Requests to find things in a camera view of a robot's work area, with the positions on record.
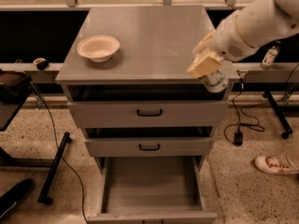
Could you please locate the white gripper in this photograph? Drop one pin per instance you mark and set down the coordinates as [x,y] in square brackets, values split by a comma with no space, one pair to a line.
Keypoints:
[228,41]

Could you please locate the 7up soda can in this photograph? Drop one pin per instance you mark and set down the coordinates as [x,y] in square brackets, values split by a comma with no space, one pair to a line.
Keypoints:
[216,82]

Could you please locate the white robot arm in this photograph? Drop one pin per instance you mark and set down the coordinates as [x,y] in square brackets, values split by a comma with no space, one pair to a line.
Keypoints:
[243,32]

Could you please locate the grey top drawer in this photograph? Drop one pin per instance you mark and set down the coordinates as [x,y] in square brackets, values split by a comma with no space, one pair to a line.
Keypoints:
[137,114]

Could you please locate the grey drawer cabinet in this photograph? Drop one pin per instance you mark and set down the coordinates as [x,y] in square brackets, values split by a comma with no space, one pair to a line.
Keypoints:
[156,45]

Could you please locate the grey middle drawer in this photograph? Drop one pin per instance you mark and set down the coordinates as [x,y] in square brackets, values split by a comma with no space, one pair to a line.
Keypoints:
[149,147]

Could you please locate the grey open bottom drawer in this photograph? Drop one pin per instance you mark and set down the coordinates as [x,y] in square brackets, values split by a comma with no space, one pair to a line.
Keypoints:
[151,190]

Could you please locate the small clear bottle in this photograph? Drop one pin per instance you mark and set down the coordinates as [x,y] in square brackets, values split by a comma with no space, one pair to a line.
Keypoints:
[270,56]

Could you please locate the black wheeled stand leg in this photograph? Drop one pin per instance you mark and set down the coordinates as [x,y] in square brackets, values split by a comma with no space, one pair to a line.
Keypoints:
[287,128]

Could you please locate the white red sneaker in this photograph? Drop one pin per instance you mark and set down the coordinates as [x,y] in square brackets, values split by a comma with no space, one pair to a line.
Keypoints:
[273,166]

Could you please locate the beige trouser leg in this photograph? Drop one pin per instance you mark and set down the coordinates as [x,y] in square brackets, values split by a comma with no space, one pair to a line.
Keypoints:
[290,156]

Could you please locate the black yellow tape measure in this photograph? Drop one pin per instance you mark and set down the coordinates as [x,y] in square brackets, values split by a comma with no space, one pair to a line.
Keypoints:
[41,63]

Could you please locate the dark side table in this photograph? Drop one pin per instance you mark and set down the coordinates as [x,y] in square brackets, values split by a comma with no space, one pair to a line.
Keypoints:
[15,87]

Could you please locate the black table leg stand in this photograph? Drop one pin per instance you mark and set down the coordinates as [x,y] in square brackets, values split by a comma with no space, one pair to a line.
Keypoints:
[44,193]

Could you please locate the black shoe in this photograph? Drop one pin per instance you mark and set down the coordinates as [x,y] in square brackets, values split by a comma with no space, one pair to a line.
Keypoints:
[15,195]

